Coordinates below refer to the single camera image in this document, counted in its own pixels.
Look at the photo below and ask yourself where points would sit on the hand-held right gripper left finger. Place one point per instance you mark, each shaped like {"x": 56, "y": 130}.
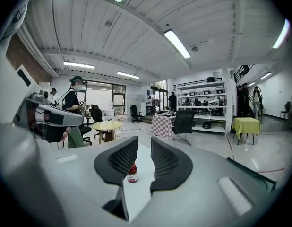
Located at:
{"x": 117, "y": 162}

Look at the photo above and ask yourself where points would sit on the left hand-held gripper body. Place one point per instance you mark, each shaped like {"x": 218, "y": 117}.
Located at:
{"x": 33, "y": 84}

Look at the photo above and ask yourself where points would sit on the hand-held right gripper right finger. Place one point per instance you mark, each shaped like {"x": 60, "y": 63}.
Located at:
{"x": 172, "y": 164}

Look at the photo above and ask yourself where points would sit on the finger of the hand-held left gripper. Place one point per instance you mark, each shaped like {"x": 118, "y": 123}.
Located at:
{"x": 72, "y": 120}

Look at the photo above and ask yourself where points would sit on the red round object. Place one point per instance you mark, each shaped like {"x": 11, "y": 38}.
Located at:
{"x": 132, "y": 175}

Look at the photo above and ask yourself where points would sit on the person's left hand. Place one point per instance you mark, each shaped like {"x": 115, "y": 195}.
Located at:
{"x": 66, "y": 133}

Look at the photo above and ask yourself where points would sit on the black office chair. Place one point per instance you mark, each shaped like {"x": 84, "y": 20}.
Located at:
{"x": 134, "y": 111}
{"x": 183, "y": 122}
{"x": 96, "y": 113}

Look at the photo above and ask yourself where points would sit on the brown bag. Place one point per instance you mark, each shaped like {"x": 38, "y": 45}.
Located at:
{"x": 108, "y": 136}

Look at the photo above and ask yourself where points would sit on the tall drinking glass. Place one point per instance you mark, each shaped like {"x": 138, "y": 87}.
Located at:
{"x": 106, "y": 119}

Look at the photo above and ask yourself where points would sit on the round wooden table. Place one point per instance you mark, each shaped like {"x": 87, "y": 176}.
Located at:
{"x": 108, "y": 125}

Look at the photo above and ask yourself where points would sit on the checkered tablecloth table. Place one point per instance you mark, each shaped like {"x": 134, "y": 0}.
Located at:
{"x": 161, "y": 126}

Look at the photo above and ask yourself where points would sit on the white plastic jug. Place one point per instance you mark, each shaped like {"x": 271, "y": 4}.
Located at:
{"x": 110, "y": 105}

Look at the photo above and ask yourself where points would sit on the black-framed window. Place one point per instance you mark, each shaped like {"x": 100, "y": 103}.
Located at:
{"x": 118, "y": 96}

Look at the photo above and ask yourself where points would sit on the black white oval device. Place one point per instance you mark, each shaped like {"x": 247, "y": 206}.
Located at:
{"x": 163, "y": 113}

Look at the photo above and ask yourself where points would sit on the person's grey t-shirt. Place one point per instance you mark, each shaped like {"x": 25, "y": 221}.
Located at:
{"x": 16, "y": 174}

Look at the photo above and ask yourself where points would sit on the white shelving rack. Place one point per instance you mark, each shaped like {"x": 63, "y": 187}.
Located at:
{"x": 228, "y": 103}

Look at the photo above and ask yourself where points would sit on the yellow tablecloth table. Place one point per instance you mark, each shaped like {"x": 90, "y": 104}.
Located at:
{"x": 246, "y": 125}

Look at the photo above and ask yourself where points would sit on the black metal staircase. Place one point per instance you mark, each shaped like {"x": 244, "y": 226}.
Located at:
{"x": 243, "y": 71}

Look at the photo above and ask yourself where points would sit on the black side chair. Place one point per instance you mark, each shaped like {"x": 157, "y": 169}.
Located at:
{"x": 286, "y": 107}

